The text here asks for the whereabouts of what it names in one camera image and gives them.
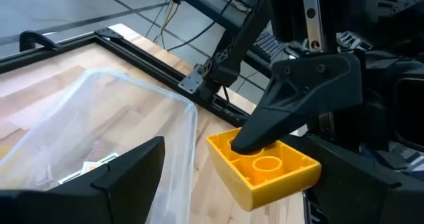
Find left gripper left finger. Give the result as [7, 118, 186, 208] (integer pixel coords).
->
[0, 136, 166, 224]

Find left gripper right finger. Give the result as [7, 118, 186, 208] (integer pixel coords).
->
[303, 136, 424, 224]

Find yellow wedge toy block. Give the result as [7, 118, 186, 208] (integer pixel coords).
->
[205, 127, 322, 212]

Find clear plastic container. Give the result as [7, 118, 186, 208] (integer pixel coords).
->
[0, 68, 199, 224]

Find grey metal bracket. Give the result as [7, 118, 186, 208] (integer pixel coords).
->
[178, 64, 203, 94]

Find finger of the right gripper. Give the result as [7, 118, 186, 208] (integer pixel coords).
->
[231, 53, 364, 155]

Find black aluminium table frame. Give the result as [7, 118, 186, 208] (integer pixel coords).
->
[0, 27, 249, 127]

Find floor cable bundle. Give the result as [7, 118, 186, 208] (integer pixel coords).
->
[145, 0, 216, 52]

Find black table clamp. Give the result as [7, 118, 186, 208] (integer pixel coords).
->
[19, 30, 60, 52]

